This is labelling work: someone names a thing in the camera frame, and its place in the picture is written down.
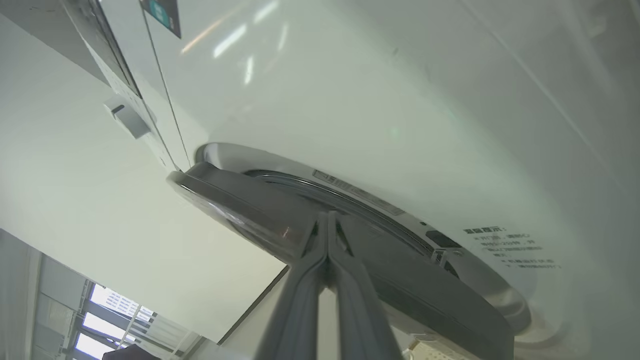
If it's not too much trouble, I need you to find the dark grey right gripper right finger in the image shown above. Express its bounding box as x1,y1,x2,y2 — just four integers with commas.
327,212,406,360

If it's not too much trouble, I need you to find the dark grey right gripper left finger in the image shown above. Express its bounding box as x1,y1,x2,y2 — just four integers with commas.
255,212,331,360

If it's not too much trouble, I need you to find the dark round washing machine door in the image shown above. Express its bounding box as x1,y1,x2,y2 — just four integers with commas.
166,161,532,360

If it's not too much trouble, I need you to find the white front-load washing machine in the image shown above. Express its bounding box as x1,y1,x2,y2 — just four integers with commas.
60,0,640,360

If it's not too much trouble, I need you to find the window with grey frame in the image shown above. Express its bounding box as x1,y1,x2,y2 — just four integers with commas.
30,279,203,360

